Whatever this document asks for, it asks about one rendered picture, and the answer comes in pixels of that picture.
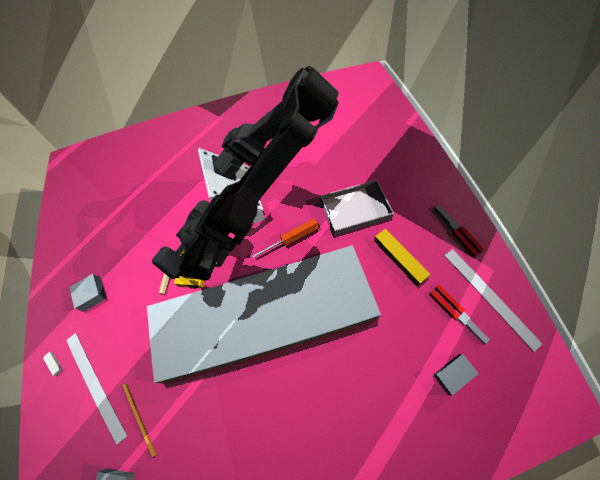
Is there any orange-handled awl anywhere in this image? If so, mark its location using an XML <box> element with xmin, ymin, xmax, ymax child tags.
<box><xmin>253</xmin><ymin>219</ymin><xmax>319</xmax><ymax>258</ymax></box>

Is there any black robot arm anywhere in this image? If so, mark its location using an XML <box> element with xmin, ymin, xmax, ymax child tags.
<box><xmin>180</xmin><ymin>66</ymin><xmax>339</xmax><ymax>280</ymax></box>

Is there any long grey flat bar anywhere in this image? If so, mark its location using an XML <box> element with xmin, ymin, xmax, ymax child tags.
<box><xmin>66</xmin><ymin>333</ymin><xmax>128</xmax><ymax>445</ymax></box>
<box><xmin>445</xmin><ymin>250</ymin><xmax>542</xmax><ymax>352</ymax></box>

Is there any yellow thin rod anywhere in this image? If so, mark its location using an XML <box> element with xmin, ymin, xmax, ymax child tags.
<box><xmin>122</xmin><ymin>384</ymin><xmax>157</xmax><ymax>457</ymax></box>

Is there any white panel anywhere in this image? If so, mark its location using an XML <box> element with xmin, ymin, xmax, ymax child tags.
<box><xmin>147</xmin><ymin>245</ymin><xmax>381</xmax><ymax>383</ymax></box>

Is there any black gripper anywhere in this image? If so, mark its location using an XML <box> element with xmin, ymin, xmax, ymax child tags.
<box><xmin>152</xmin><ymin>200</ymin><xmax>209</xmax><ymax>279</ymax></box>

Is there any yellow rectangular bar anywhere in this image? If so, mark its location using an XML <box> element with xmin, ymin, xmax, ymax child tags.
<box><xmin>374</xmin><ymin>228</ymin><xmax>430</xmax><ymax>285</ymax></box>

